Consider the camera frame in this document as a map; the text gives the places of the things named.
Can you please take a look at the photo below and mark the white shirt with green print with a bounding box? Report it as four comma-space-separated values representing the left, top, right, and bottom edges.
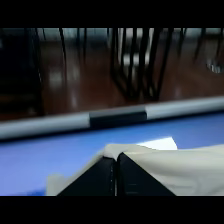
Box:
45, 136, 224, 197

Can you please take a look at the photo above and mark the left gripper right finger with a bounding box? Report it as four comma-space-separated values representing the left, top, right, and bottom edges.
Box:
116, 152, 177, 197

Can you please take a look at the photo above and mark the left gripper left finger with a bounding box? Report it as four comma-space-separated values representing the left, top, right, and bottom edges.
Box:
57, 155, 117, 197

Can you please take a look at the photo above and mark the silver frame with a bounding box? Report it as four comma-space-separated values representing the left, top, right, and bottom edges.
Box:
0, 95, 224, 141

